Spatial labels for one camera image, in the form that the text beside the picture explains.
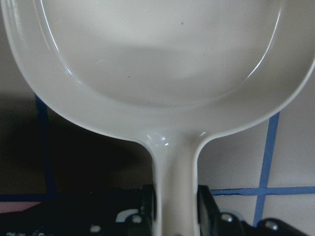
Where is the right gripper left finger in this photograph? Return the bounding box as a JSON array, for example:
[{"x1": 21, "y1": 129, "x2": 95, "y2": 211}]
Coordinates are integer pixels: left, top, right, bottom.
[{"x1": 115, "y1": 185, "x2": 157, "y2": 236}]

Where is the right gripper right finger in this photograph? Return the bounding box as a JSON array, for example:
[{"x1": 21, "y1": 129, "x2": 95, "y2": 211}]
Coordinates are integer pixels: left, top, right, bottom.
[{"x1": 197, "y1": 185, "x2": 245, "y2": 236}]

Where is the cream plastic dustpan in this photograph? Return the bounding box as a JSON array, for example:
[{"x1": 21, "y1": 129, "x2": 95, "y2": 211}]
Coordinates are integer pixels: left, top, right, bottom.
[{"x1": 0, "y1": 0, "x2": 315, "y2": 236}]

